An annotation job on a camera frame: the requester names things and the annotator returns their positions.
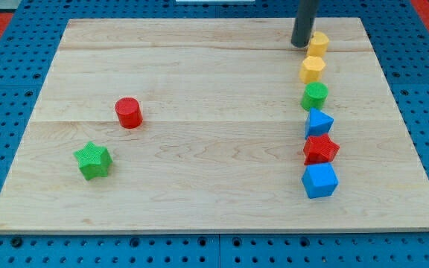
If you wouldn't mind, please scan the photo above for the light wooden board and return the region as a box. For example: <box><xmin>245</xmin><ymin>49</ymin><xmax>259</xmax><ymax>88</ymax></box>
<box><xmin>0</xmin><ymin>18</ymin><xmax>429</xmax><ymax>235</ymax></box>

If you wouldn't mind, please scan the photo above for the red cylinder block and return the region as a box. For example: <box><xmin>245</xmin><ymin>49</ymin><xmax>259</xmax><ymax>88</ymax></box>
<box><xmin>114</xmin><ymin>98</ymin><xmax>143</xmax><ymax>129</ymax></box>

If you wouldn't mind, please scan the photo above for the blue triangle block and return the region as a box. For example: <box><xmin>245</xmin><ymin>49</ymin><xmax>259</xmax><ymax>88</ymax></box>
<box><xmin>305</xmin><ymin>108</ymin><xmax>334</xmax><ymax>139</ymax></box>

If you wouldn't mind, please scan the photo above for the red star block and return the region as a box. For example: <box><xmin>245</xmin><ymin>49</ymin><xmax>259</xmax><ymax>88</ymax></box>
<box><xmin>303</xmin><ymin>133</ymin><xmax>340</xmax><ymax>165</ymax></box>

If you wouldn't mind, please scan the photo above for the green cylinder block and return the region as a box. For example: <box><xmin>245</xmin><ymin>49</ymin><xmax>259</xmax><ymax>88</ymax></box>
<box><xmin>301</xmin><ymin>82</ymin><xmax>329</xmax><ymax>111</ymax></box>

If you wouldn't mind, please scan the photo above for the blue cube block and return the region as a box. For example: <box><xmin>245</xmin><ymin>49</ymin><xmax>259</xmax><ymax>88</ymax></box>
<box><xmin>302</xmin><ymin>162</ymin><xmax>338</xmax><ymax>199</ymax></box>

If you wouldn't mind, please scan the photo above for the yellow hexagon block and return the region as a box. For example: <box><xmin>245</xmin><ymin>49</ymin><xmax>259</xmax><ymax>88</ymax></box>
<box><xmin>299</xmin><ymin>56</ymin><xmax>326</xmax><ymax>84</ymax></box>

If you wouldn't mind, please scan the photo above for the green star block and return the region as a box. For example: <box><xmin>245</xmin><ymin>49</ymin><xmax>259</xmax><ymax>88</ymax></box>
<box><xmin>73</xmin><ymin>141</ymin><xmax>112</xmax><ymax>181</ymax></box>

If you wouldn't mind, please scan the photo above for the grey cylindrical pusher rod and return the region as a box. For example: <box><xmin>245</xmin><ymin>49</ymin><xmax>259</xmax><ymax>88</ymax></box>
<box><xmin>291</xmin><ymin>0</ymin><xmax>320</xmax><ymax>48</ymax></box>

